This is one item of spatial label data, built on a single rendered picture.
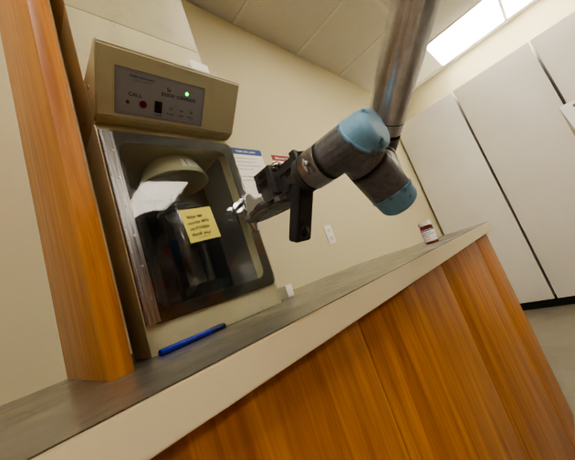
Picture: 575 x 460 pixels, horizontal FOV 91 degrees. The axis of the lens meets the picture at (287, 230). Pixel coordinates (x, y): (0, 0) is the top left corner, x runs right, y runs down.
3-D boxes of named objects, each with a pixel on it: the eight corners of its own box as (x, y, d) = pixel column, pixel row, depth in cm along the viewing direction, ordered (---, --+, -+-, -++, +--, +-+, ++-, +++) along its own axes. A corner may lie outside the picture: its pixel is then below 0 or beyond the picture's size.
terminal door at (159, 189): (150, 328, 50) (100, 130, 56) (275, 284, 71) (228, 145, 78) (151, 327, 49) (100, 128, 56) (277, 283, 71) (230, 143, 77)
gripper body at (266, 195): (276, 179, 66) (312, 151, 58) (287, 213, 64) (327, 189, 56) (250, 178, 60) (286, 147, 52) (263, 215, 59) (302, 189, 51)
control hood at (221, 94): (92, 121, 56) (81, 79, 58) (228, 140, 79) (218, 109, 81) (104, 81, 48) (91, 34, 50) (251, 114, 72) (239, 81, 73)
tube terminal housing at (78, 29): (117, 362, 65) (54, 84, 78) (232, 316, 88) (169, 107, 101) (151, 358, 48) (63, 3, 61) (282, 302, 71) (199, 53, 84)
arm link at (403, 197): (412, 173, 57) (380, 133, 53) (425, 203, 48) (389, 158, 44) (378, 195, 61) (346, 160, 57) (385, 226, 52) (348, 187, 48)
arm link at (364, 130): (393, 159, 43) (359, 116, 40) (338, 191, 50) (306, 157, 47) (396, 133, 48) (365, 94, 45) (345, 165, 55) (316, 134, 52)
